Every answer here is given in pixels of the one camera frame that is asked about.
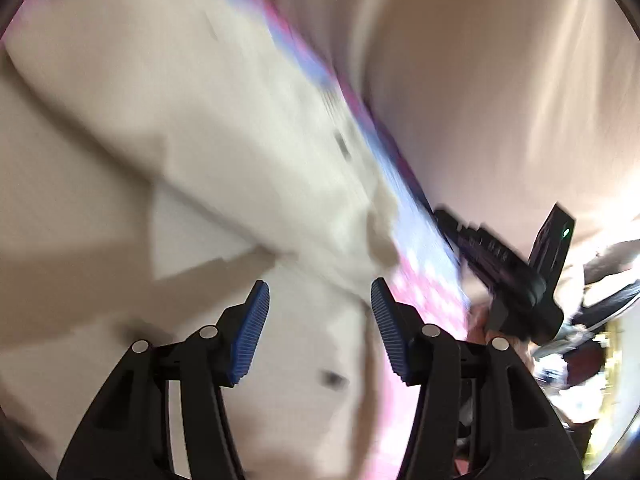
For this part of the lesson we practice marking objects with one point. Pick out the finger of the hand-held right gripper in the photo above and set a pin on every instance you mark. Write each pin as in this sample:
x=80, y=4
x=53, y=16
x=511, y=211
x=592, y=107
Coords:
x=452, y=230

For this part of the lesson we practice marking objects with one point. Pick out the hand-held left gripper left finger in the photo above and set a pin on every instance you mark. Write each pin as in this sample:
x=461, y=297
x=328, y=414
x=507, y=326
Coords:
x=251, y=330

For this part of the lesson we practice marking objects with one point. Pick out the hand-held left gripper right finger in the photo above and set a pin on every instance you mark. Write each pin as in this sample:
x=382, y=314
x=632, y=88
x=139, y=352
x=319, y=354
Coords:
x=391, y=330

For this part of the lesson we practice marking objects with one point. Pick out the cream knitted sweater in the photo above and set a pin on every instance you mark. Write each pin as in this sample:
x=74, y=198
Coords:
x=200, y=110

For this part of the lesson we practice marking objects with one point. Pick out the pink floral bed sheet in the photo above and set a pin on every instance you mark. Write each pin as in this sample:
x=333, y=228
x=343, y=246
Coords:
x=425, y=270

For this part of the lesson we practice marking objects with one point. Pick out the beige curtain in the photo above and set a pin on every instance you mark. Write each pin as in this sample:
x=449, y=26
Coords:
x=475, y=85

